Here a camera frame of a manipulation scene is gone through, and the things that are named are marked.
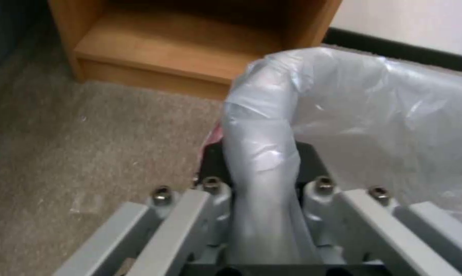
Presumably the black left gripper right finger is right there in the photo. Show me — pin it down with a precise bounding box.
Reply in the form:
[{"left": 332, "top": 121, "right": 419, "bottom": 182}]
[{"left": 294, "top": 143, "right": 462, "bottom": 276}]

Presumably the translucent white garbage bag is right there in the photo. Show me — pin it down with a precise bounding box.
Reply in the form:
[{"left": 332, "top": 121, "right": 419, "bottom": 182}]
[{"left": 219, "top": 46, "right": 462, "bottom": 259}]

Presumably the wooden cabinet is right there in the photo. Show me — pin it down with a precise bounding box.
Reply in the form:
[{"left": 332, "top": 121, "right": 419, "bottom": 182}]
[{"left": 46, "top": 0, "right": 343, "bottom": 101}]

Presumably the pink trash can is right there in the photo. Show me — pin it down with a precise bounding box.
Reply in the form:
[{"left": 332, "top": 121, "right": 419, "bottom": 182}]
[{"left": 202, "top": 122, "right": 226, "bottom": 150}]

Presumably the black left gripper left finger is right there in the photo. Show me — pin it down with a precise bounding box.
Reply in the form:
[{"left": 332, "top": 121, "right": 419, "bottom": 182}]
[{"left": 54, "top": 143, "right": 240, "bottom": 276}]

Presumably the black baseboard strip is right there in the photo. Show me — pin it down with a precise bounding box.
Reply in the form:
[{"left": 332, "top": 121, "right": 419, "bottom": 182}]
[{"left": 322, "top": 28, "right": 462, "bottom": 69}]

